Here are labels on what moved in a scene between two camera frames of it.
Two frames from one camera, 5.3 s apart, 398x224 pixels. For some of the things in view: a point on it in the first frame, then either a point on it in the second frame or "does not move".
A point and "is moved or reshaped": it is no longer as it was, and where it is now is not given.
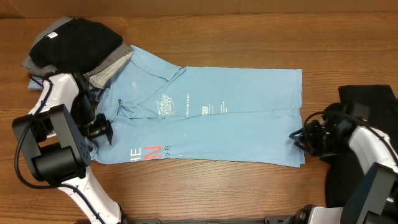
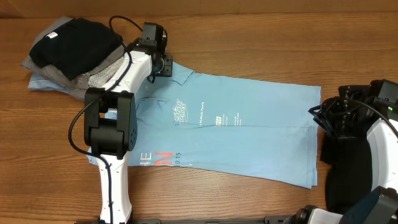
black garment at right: (344, 173) does not move
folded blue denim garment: (33, 85) does not move
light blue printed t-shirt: (160, 111) is moved or reshaped
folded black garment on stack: (74, 45) does not move
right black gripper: (307, 140) → (325, 115)
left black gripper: (103, 126) → (166, 68)
